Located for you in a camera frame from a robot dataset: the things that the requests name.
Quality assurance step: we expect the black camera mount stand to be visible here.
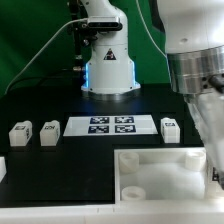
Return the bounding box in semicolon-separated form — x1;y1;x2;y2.
67;0;87;73

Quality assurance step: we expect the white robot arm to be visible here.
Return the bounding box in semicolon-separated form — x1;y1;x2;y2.
80;0;224;189

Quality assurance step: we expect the white front rail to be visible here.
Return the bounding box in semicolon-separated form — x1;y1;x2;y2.
0;200;224;224

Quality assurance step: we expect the white square tabletop part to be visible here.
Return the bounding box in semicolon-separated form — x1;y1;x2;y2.
114;147;218;201

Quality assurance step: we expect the white obstacle block left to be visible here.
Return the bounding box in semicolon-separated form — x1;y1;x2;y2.
0;157;7;183

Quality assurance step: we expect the dark camera on base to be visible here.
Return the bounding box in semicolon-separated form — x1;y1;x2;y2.
81;16;123;32

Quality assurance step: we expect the grey camera cable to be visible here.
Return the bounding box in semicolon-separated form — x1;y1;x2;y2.
3;18;89;98

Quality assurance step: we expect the white marker base sheet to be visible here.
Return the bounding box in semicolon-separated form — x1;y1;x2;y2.
63;115;157;137

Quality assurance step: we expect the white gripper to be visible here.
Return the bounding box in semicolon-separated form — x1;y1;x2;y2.
185;91;224;191

